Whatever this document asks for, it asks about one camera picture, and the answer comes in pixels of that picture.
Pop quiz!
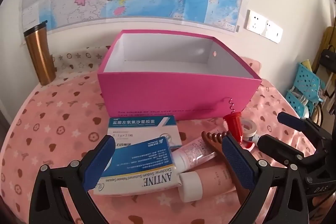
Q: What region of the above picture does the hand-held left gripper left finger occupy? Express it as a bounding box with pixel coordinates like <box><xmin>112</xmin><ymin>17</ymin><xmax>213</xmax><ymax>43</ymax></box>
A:
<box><xmin>29</xmin><ymin>135</ymin><xmax>116</xmax><ymax>224</ymax></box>

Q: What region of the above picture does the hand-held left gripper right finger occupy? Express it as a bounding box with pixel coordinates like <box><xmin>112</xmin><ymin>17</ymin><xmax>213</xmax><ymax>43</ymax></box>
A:
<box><xmin>222</xmin><ymin>132</ymin><xmax>307</xmax><ymax>224</ymax></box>

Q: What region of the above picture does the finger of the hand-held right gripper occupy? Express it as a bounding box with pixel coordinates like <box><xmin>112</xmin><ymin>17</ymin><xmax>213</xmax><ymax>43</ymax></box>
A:
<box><xmin>278</xmin><ymin>112</ymin><xmax>326</xmax><ymax>140</ymax></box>
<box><xmin>257</xmin><ymin>135</ymin><xmax>315</xmax><ymax>169</ymax></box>

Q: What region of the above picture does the small white ointment tube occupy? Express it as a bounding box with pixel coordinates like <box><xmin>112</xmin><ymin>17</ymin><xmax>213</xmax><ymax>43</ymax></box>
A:
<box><xmin>243</xmin><ymin>133</ymin><xmax>263</xmax><ymax>145</ymax></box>

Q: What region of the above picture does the white tape roll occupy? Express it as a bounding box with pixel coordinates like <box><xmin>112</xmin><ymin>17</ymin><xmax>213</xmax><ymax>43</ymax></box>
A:
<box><xmin>240</xmin><ymin>119</ymin><xmax>260</xmax><ymax>139</ymax></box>

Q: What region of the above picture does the brown wooden comb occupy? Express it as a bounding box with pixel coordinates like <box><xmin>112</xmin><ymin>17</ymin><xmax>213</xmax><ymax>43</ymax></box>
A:
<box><xmin>202</xmin><ymin>131</ymin><xmax>248</xmax><ymax>207</ymax></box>

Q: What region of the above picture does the large pink tube white cap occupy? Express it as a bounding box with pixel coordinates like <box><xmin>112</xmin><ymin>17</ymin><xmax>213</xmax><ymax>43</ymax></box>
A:
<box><xmin>178</xmin><ymin>164</ymin><xmax>237</xmax><ymax>202</ymax></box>

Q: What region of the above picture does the red corkscrew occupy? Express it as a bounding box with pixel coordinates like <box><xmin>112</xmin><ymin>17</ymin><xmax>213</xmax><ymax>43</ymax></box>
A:
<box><xmin>222</xmin><ymin>98</ymin><xmax>255</xmax><ymax>149</ymax></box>

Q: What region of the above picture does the printed pink cream tube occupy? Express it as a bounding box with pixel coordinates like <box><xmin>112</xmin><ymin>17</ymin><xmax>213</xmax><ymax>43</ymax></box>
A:
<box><xmin>172</xmin><ymin>139</ymin><xmax>218</xmax><ymax>170</ymax></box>

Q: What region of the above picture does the teal white medicine box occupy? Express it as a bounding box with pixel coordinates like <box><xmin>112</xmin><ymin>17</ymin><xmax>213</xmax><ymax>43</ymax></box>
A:
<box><xmin>107</xmin><ymin>115</ymin><xmax>183</xmax><ymax>149</ymax></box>

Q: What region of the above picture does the blue white medicine box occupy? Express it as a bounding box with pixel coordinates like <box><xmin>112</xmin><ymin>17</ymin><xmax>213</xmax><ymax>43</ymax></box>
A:
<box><xmin>93</xmin><ymin>136</ymin><xmax>184</xmax><ymax>197</ymax></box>

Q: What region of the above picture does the pink cardboard box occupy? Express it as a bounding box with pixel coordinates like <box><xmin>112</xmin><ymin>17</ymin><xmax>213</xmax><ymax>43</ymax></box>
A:
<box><xmin>97</xmin><ymin>29</ymin><xmax>262</xmax><ymax>122</ymax></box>

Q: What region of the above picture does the person's right forearm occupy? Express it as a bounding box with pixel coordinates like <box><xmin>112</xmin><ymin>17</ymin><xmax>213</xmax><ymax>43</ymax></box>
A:
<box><xmin>311</xmin><ymin>199</ymin><xmax>336</xmax><ymax>224</ymax></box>

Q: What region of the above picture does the blue perforated plastic basket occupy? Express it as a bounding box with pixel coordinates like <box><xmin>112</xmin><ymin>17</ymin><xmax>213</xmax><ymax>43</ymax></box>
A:
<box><xmin>297</xmin><ymin>63</ymin><xmax>324</xmax><ymax>102</ymax></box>
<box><xmin>285</xmin><ymin>90</ymin><xmax>309</xmax><ymax>119</ymax></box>

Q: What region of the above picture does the pink printed blanket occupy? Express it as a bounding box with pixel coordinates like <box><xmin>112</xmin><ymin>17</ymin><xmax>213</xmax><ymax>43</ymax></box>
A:
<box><xmin>0</xmin><ymin>46</ymin><xmax>302</xmax><ymax>224</ymax></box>

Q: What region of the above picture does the black bag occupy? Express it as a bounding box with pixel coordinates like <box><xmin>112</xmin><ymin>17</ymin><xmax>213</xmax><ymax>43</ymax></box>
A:
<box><xmin>319</xmin><ymin>48</ymin><xmax>336</xmax><ymax>68</ymax></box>

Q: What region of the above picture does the copper travel tumbler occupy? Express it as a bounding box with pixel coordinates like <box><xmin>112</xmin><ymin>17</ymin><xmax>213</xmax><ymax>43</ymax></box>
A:
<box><xmin>23</xmin><ymin>21</ymin><xmax>57</xmax><ymax>86</ymax></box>

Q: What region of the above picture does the white wall socket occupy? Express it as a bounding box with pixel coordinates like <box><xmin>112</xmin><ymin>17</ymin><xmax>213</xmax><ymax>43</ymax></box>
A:
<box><xmin>261</xmin><ymin>20</ymin><xmax>283</xmax><ymax>43</ymax></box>
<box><xmin>245</xmin><ymin>9</ymin><xmax>267</xmax><ymax>33</ymax></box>

